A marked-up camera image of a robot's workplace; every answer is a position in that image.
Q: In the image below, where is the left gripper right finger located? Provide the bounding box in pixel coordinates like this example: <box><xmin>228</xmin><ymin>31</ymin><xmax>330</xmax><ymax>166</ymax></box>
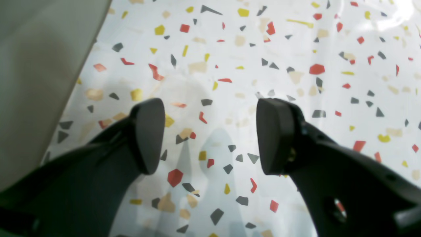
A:
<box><xmin>257</xmin><ymin>98</ymin><xmax>421</xmax><ymax>237</ymax></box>

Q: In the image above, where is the terrazzo pattern table cloth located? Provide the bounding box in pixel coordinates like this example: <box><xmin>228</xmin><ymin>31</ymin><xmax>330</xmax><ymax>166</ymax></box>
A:
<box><xmin>43</xmin><ymin>0</ymin><xmax>421</xmax><ymax>237</ymax></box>

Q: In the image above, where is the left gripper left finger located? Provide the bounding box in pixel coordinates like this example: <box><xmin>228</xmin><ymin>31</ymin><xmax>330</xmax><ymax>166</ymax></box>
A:
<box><xmin>0</xmin><ymin>98</ymin><xmax>165</xmax><ymax>237</ymax></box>

